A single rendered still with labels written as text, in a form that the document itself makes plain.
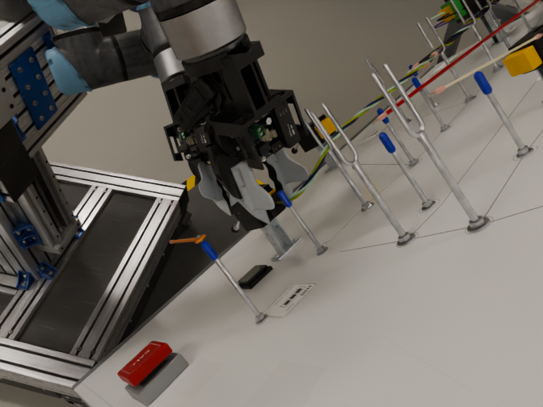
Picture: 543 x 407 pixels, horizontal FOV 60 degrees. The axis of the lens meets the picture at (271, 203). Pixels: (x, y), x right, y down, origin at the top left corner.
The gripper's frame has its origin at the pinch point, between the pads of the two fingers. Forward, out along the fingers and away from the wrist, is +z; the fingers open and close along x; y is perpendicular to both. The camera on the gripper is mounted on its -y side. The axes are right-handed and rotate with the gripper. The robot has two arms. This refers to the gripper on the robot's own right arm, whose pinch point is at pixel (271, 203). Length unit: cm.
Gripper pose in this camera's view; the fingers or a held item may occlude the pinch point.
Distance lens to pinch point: 57.8
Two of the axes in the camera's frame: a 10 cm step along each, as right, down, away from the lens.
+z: 3.5, 7.9, 5.1
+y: 6.3, 2.0, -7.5
